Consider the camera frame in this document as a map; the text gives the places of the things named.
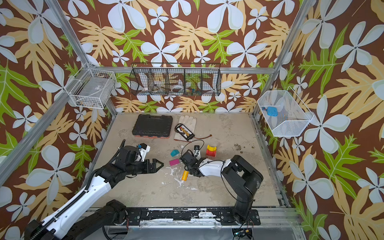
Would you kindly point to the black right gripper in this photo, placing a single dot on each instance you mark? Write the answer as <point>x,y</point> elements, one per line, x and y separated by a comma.
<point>188,160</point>

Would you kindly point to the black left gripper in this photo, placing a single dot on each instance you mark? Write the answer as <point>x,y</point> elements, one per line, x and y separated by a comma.
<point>149,170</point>

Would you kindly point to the orange cylinder wood block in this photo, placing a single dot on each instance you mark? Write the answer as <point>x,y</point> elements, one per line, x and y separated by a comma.
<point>185,175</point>

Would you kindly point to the red arch wood block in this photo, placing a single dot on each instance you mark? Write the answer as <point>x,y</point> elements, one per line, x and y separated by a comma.
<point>211,153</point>

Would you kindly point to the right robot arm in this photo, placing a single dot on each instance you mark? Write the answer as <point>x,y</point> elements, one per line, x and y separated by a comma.
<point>241,176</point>

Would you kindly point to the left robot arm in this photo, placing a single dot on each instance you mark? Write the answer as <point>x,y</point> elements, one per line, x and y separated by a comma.
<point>66,224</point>

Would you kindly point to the magenta wood block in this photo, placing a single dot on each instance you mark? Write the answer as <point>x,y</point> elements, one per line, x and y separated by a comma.
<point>174,162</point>

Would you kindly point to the teal wood block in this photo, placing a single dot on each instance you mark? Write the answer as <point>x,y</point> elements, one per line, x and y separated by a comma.
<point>175,153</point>

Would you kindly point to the white work glove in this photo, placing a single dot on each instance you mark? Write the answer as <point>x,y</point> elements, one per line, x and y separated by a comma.
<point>189,122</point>

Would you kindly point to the black plastic tool case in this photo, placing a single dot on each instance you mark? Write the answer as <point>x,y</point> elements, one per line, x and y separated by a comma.
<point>153,126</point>

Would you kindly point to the white tape roll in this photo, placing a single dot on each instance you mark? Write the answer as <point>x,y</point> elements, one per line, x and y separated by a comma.
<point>177,88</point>

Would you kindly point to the blue object in basket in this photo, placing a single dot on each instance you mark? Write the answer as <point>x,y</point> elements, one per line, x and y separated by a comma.
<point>270,111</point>

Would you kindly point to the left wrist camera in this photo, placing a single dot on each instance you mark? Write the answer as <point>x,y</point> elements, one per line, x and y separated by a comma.
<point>143,150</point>

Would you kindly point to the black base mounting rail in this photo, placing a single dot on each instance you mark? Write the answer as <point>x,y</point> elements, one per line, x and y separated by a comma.
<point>218,215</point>

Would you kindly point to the aluminium frame post left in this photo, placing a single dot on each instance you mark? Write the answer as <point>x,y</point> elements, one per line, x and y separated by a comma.
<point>74,42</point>

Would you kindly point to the aluminium frame post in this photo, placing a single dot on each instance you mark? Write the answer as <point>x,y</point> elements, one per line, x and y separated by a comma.
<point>74,42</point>
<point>293,33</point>

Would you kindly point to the black wire basket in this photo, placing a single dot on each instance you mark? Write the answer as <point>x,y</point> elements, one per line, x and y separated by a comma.
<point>198,79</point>

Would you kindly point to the aluminium frame rail right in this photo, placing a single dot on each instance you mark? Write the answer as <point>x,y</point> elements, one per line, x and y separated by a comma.
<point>281,195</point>

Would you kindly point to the aluminium frame rail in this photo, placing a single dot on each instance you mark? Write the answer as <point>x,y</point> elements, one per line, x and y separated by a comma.
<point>26,144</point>
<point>281,195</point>

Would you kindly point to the white wire basket left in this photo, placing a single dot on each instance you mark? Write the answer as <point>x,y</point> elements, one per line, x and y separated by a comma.
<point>91,87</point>

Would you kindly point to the white wire basket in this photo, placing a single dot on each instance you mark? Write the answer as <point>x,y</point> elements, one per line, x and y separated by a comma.
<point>91,87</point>
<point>294,115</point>

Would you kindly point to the white wire basket right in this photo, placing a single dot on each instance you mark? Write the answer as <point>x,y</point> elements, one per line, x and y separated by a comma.
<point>294,115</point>

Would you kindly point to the aluminium frame rail left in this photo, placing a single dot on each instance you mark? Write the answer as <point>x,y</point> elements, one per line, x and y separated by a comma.
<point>26,144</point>

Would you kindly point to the aluminium frame post right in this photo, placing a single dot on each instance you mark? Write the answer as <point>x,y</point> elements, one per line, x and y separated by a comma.
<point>293,33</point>

